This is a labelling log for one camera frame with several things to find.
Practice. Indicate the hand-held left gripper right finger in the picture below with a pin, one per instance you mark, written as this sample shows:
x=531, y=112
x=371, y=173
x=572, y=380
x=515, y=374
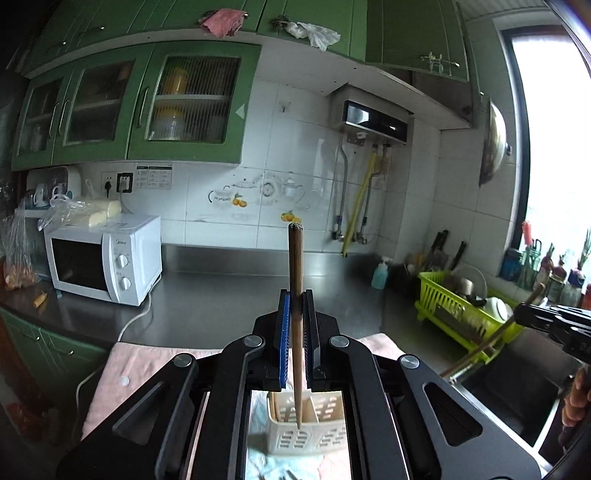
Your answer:
x=310, y=337

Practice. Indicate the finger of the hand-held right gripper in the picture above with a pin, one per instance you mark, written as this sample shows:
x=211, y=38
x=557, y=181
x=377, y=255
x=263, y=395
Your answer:
x=538, y=316

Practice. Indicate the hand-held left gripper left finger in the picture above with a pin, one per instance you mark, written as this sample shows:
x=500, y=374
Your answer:
x=284, y=337

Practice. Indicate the brown wooden chopstick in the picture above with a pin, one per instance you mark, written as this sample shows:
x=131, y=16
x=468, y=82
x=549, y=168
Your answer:
x=295, y=267
x=485, y=344

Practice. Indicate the cream plastic utensil holder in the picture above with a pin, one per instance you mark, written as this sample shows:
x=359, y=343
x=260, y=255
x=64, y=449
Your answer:
x=323, y=429

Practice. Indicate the person's right hand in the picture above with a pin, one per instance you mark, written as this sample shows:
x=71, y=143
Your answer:
x=579, y=397

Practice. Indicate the white bowl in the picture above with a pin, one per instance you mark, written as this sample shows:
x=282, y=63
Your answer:
x=496, y=309

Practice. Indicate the row of sauce bottles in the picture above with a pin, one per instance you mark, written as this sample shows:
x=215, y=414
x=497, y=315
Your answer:
x=554, y=277

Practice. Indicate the blue jar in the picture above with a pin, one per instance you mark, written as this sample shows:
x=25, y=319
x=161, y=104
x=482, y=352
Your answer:
x=511, y=265

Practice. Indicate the white plate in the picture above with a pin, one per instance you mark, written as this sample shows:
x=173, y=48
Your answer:
x=471, y=279

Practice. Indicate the steel sink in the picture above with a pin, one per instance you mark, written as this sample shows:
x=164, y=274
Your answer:
x=508, y=392

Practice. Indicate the blue soap bottle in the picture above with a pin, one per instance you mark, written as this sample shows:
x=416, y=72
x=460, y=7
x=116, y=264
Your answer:
x=381, y=274

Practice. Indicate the green dish rack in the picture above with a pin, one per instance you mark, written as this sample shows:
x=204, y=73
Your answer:
x=443, y=300

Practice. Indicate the black kitchen knife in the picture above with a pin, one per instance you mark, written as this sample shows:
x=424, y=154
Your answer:
x=458, y=256
x=438, y=247

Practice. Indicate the yellow gas pipe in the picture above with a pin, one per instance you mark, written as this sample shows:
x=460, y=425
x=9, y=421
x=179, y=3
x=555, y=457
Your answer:
x=362, y=198

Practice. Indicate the pink printed towel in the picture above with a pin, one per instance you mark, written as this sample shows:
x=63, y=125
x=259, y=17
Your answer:
x=138, y=367

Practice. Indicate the white microwave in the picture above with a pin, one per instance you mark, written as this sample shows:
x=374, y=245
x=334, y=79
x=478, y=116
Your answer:
x=134, y=249

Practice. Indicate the window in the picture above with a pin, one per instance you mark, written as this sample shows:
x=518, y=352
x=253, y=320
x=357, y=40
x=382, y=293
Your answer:
x=554, y=138

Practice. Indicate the hanging metal wok lid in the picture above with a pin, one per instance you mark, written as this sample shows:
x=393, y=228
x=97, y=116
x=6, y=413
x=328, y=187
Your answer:
x=494, y=143

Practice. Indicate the white label sticker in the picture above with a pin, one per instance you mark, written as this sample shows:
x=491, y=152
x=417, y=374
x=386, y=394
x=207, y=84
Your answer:
x=154, y=176

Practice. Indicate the crumpled clear plastic bag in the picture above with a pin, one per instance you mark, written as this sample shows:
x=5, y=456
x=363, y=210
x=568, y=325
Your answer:
x=78, y=210

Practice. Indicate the green base cabinet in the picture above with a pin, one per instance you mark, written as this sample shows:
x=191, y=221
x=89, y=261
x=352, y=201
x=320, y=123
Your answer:
x=41, y=350

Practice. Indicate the brown food piece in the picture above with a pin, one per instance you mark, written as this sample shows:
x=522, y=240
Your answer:
x=40, y=301

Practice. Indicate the white cup shelf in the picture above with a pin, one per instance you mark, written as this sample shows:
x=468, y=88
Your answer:
x=51, y=187

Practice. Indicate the clear plastic food bag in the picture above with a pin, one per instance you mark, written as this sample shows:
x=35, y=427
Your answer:
x=16, y=258

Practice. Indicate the white plastic bag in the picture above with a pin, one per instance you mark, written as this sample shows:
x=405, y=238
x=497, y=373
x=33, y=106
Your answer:
x=316, y=33

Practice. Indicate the pink cloth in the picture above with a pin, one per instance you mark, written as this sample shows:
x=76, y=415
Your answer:
x=224, y=22

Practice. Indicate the black wall outlet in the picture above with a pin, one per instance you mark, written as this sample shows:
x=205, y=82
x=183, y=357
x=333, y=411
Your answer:
x=125, y=182

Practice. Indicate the wall water heater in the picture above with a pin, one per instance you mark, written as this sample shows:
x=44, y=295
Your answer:
x=376, y=122

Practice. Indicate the white wall outlet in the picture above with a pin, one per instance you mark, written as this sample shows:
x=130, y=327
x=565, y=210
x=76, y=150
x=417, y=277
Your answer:
x=109, y=183

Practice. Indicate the green wall cabinet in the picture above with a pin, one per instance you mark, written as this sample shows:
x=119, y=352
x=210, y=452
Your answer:
x=138, y=92

